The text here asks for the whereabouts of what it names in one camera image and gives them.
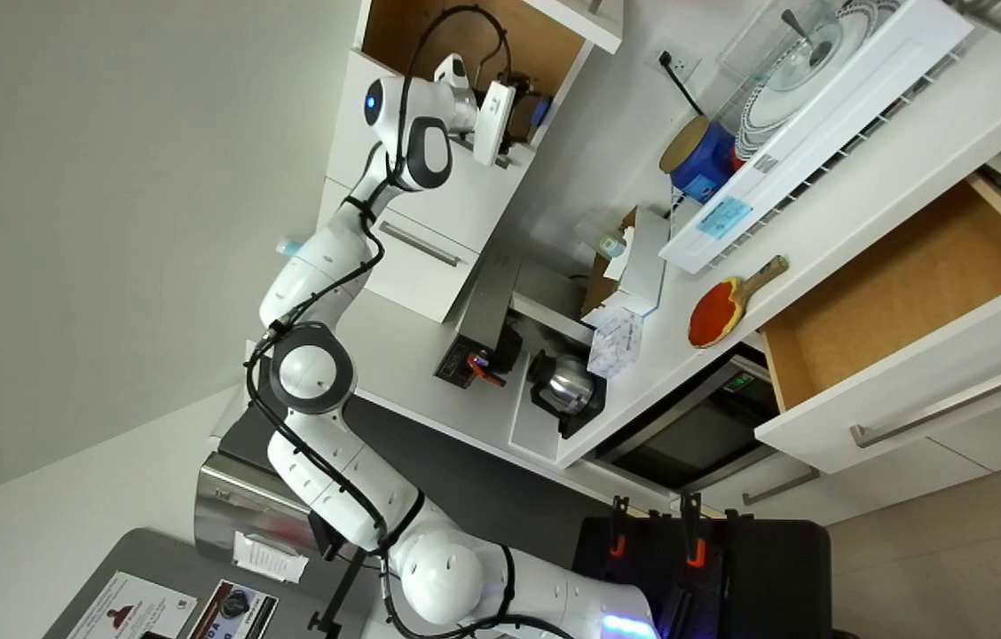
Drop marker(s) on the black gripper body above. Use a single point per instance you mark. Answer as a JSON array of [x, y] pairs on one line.
[[521, 120]]

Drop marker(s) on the blue sponge black scrub pad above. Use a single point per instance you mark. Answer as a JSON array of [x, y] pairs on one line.
[[546, 116]]

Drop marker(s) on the white drawer wood interior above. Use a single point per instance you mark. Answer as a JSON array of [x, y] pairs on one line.
[[905, 286]]

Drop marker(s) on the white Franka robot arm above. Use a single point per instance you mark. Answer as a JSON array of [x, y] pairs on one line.
[[309, 269]]

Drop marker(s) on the small teal object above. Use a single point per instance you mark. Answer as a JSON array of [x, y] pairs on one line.
[[290, 250]]

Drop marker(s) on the clear plastic water bottle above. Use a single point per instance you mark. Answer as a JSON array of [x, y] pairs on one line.
[[610, 247]]

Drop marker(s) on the brown cardboard box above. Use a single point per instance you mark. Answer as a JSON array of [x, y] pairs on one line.
[[596, 289]]

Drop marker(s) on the blue canister tan lid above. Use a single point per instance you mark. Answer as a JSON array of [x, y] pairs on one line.
[[707, 162]]

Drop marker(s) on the printed paper sheet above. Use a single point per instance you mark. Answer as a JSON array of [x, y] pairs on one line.
[[616, 342]]

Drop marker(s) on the black steel coffee carafe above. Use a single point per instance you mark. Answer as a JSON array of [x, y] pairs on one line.
[[567, 389]]

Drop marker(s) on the white plate dotted rim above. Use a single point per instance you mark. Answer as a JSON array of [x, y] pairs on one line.
[[805, 99]]

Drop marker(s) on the dark built-in appliance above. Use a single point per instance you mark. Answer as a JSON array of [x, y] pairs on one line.
[[689, 439]]

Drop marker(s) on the black orange clamp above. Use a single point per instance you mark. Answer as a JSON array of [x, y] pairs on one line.
[[616, 544], [699, 550]]

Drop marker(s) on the shiny silver metal box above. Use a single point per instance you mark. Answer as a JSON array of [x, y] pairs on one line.
[[238, 509]]

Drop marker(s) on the white paper label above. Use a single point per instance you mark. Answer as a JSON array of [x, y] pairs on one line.
[[272, 560]]

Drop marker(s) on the black equipment case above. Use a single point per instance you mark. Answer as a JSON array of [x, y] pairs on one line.
[[763, 579]]

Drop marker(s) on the gray robot table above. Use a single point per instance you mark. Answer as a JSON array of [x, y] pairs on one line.
[[169, 554]]

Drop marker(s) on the dark picture label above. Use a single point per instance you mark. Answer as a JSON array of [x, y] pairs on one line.
[[236, 609]]

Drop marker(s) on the white label red icon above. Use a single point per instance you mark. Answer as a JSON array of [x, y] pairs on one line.
[[134, 609]]

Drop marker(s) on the black mounting bracket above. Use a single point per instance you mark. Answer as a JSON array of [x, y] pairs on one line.
[[329, 537]]

